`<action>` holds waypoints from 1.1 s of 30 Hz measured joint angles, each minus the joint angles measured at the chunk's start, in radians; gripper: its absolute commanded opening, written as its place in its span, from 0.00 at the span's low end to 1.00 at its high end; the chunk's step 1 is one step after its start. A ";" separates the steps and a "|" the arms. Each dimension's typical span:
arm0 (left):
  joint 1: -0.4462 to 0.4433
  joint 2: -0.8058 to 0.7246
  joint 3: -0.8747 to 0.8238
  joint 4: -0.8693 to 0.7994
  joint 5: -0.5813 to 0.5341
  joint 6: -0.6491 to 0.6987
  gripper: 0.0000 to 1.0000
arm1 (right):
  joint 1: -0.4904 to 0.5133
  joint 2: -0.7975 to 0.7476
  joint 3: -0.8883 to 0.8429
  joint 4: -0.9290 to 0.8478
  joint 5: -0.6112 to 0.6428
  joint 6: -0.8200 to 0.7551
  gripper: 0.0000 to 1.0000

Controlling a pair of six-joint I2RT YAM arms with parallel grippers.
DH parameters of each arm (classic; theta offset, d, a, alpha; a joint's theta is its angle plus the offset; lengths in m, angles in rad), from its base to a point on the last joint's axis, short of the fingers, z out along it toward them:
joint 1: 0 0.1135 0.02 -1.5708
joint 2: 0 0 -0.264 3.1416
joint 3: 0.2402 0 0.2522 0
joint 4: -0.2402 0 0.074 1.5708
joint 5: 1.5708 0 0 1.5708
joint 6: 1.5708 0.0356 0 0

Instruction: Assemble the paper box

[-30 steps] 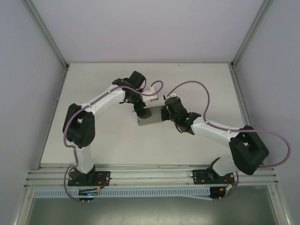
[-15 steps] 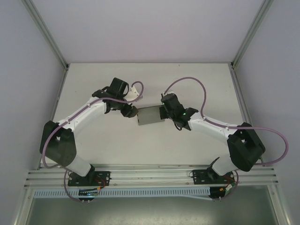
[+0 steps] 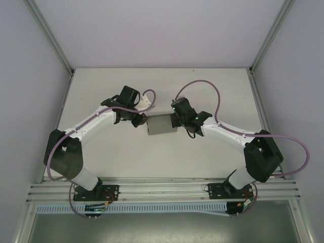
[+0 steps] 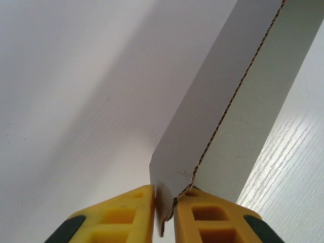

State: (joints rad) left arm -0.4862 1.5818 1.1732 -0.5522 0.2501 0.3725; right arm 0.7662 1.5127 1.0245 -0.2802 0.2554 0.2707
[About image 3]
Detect grey paper box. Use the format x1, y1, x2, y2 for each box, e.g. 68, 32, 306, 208
146, 114, 179, 137

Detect black power connector block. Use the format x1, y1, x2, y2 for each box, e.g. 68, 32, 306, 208
226, 201, 250, 218
85, 204, 105, 220

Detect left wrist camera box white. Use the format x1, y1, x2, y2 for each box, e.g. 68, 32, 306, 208
141, 93, 155, 111

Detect aluminium mounting rail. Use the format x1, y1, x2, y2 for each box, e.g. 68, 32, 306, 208
25, 177, 303, 203

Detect aluminium table side rail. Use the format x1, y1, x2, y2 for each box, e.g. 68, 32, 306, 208
40, 70, 75, 184

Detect thin black wire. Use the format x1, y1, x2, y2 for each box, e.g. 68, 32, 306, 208
201, 179, 226, 193

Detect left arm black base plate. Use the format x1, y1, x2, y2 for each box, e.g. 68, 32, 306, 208
73, 184, 120, 202

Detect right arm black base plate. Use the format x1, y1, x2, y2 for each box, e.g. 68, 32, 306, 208
207, 182, 254, 200

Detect red and black power wires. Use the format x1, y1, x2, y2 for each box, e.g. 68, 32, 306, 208
102, 191, 116, 207
239, 188, 256, 207

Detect white slotted cable duct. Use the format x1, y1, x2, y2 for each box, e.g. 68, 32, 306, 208
36, 201, 245, 216

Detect aluminium frame post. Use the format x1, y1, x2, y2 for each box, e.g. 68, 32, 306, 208
249, 0, 297, 74
24, 0, 76, 76

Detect aluminium frame leg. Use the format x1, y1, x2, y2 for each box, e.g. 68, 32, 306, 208
288, 199, 314, 243
15, 202, 38, 243

